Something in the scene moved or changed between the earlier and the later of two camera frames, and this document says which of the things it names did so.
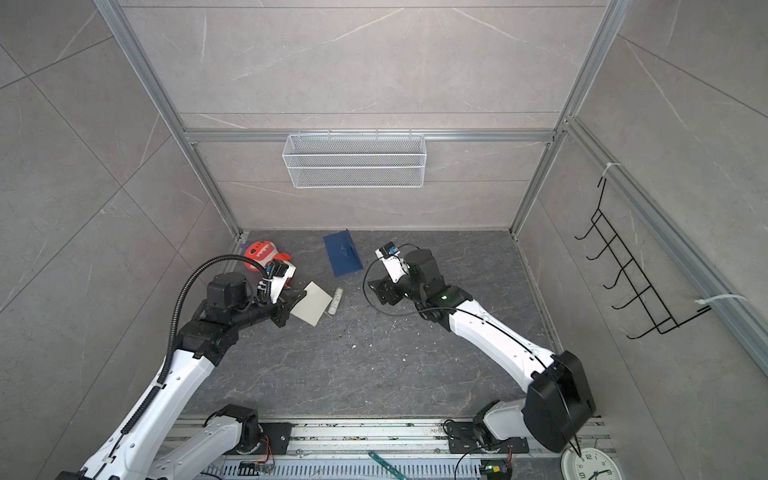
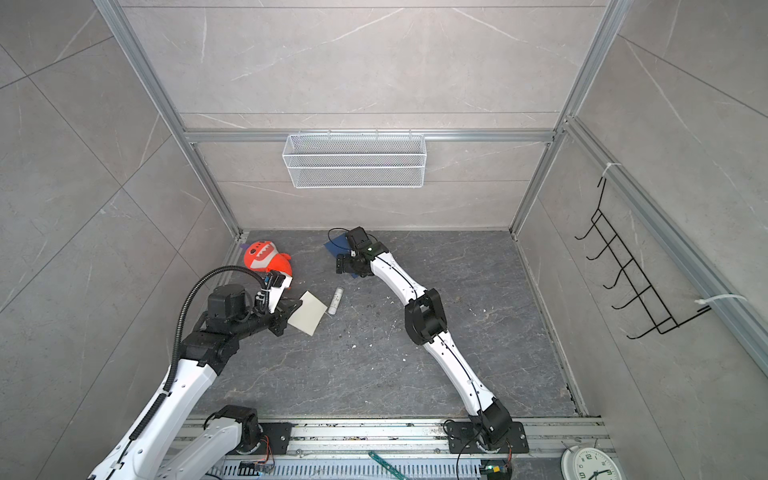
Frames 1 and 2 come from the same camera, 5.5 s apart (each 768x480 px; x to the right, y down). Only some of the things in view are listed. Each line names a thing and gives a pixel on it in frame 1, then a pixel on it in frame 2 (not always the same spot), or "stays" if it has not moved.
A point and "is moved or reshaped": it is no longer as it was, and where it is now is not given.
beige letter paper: (314, 304) is moved or reshaped
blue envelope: (343, 254) stays
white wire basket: (355, 161) stays
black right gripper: (385, 290) -> (347, 265)
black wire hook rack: (661, 319) stays
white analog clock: (594, 464) stays
